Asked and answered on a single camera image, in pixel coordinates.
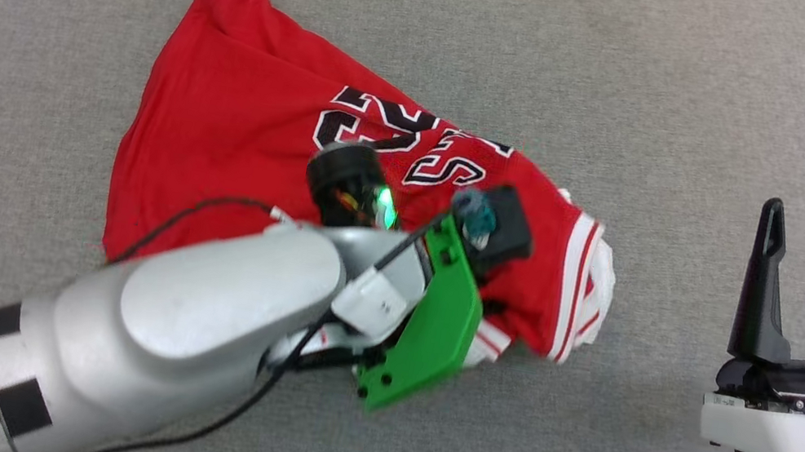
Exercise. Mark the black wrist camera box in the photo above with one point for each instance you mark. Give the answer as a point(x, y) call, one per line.
point(509, 232)

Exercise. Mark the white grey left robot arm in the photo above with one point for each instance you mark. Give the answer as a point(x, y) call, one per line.
point(190, 304)

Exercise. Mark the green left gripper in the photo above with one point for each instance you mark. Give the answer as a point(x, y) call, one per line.
point(444, 316)

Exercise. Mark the red basketball jersey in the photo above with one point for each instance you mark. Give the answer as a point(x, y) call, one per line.
point(225, 104)

